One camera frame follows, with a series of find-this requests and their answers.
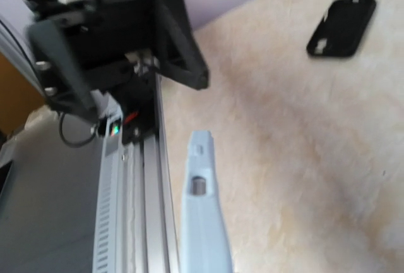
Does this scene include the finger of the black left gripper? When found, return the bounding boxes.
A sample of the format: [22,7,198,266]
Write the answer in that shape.
[155,0,210,90]
[28,20,97,119]

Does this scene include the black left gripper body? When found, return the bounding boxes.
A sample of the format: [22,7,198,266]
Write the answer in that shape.
[34,0,177,112]

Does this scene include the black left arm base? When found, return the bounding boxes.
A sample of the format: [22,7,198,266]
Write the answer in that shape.
[121,75,158,145]

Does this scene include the left aluminium corner post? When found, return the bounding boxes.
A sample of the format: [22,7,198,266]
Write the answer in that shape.
[1,13,44,96]

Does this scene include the light blue phone case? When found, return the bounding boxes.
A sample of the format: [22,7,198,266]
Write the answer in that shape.
[180,130,234,272]

